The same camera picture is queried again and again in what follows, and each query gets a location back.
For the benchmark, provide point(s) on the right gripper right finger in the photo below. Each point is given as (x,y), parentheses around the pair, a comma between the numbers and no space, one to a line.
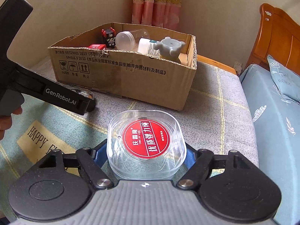
(200,163)

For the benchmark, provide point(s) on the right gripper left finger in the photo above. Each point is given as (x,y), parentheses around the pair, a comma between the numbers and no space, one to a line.
(90,162)

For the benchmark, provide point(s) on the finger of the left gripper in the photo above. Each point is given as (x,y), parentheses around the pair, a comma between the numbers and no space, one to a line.
(30,83)

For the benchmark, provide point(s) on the black glossy oval object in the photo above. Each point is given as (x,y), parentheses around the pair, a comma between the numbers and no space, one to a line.
(85,92)

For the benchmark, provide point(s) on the red S.L toy train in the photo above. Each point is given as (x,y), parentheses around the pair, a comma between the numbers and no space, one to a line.
(97,46)

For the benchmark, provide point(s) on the black red toy train car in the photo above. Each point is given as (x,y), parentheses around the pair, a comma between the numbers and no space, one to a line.
(109,37)

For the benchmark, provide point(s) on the clear jar with lid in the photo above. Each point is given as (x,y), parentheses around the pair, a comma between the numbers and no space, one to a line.
(128,40)

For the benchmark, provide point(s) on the white medical cotton swab bottle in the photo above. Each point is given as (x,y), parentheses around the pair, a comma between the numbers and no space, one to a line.
(146,46)

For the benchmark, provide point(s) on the grey monster figurine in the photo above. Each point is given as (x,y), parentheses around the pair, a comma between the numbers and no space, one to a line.
(169,49)

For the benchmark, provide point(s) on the person's left hand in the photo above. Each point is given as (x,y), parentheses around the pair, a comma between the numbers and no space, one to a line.
(6,122)

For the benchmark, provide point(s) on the green grey checked table cloth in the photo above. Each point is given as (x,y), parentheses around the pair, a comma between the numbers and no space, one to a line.
(215,116)

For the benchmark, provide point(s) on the open cardboard box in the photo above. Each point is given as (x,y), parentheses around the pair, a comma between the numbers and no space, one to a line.
(130,74)

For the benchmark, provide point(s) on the blue floral bed sheet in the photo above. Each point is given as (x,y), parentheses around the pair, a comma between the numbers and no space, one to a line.
(276,121)

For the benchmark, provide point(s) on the blue floral pillow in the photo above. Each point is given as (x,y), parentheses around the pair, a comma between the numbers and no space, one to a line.
(285,79)

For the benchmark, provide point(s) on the pink curtain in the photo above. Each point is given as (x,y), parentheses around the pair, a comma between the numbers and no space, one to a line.
(159,13)

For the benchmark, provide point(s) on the wooden bed headboard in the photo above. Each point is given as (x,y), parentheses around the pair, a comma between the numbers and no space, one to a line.
(279,37)

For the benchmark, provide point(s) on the white wall socket with plug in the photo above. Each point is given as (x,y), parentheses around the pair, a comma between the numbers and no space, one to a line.
(238,68)

